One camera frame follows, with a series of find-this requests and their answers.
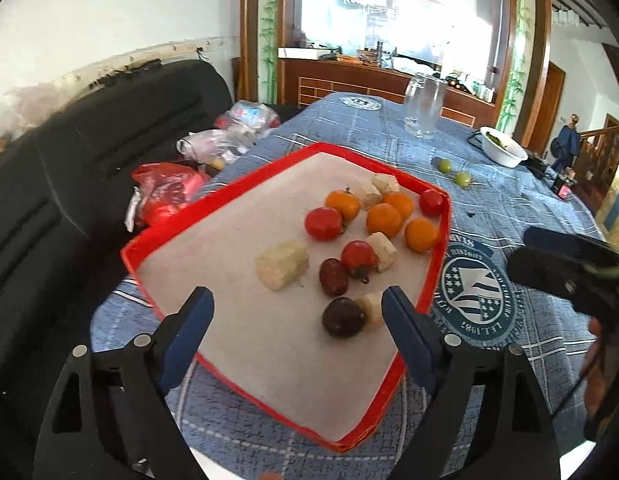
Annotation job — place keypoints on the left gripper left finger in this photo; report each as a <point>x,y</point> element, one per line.
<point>108,418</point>

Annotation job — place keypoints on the red plastic bag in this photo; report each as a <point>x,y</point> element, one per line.
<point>162,189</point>

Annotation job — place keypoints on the black device on table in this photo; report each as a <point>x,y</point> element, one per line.
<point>536,165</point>

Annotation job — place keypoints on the right human hand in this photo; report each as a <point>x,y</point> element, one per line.
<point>596,384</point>

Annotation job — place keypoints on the green grape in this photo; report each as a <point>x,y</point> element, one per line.
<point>444,166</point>
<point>463,179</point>

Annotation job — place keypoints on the black leather sofa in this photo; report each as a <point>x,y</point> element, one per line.
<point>64,190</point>

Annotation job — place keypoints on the clear plastic bag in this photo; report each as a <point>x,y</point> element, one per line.
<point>214,147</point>

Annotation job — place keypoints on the large red tomato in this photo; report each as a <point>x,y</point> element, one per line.
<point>324,224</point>

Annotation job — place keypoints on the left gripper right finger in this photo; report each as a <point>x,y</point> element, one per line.
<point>486,418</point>

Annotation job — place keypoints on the small beige cake piece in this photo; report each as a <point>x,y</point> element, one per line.
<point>385,183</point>

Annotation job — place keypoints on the clear glass pitcher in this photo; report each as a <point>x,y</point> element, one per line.
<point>423,102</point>

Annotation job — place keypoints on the dark purple grape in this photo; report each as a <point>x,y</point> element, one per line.
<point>343,318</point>

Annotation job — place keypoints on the wooden cabinet counter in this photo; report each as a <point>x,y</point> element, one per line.
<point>303,79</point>

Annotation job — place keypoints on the white bowl with greens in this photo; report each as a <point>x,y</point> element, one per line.
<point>501,148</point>

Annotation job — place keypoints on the dark red date fruit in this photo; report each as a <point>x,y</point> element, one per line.
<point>333,278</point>

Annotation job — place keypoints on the orange tangerine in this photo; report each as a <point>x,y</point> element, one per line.
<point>421,235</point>
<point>384,218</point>
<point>345,202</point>
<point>401,202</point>

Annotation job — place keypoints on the small red tomato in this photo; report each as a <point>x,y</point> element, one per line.
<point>359,260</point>
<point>431,203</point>

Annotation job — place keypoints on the clear bag with packets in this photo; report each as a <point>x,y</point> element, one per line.
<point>246,117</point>

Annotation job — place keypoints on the red black small box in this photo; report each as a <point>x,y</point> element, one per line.
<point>562,185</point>

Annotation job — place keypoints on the red rimmed white tray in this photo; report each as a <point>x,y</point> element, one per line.
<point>270,347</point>

